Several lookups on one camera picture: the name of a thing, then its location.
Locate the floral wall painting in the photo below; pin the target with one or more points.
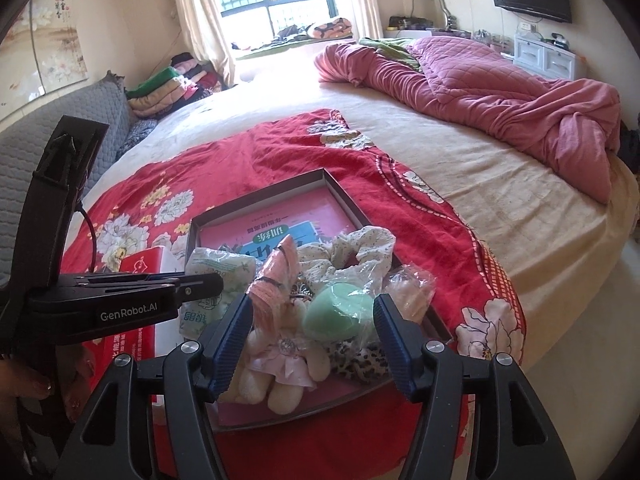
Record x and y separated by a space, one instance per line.
45 45

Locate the white drawer cabinet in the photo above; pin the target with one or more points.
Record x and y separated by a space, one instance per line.
547 57

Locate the clear plastic bag with puff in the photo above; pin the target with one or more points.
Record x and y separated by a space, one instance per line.
410 292

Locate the cream curtain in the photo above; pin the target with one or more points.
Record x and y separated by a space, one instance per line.
365 0
200 20

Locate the red cardboard box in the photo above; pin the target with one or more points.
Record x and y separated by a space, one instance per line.
137 262

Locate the green white tissue pack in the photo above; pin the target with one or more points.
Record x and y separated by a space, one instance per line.
220 270

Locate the pink quilt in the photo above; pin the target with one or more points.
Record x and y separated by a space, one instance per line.
475 100

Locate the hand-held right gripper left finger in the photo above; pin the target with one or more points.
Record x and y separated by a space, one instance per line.
227 350

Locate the person's left hand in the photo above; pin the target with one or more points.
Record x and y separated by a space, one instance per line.
25 380

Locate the cream bed sheet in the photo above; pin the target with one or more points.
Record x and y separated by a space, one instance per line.
500 185

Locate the green cloth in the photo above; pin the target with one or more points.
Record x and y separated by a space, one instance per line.
390 50

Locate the plush bear pink dress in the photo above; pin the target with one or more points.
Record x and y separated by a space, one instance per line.
290 360

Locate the grey quilted headboard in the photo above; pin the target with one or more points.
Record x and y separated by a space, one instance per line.
117 105

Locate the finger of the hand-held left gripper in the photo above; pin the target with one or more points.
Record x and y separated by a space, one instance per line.
200 287

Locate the pink book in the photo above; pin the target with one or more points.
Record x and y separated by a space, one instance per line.
280 215

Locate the dark patterned pillow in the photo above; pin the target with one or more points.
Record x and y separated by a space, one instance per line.
140 135

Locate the pink cloth black band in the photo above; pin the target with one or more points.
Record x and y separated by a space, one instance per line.
272 275

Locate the clothes on windowsill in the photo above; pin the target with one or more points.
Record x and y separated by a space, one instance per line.
272 40

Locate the white floral scrunchie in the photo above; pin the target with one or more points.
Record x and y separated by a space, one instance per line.
360 245

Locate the leopard print scrunchie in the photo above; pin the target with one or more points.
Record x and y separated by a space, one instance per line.
360 362

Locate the dark grey box tray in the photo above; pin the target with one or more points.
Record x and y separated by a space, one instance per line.
350 200

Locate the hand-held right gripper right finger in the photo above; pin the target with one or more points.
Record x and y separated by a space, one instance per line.
395 350

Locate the red floral blanket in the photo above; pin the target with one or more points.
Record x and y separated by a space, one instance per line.
280 145

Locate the green makeup sponge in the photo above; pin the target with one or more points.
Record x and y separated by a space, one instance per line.
340 312

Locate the black radio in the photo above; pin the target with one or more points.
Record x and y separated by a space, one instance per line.
407 22

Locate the folded floral blanket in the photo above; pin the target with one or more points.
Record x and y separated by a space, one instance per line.
330 29

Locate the pile of folded clothes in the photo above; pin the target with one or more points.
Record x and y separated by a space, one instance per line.
170 87

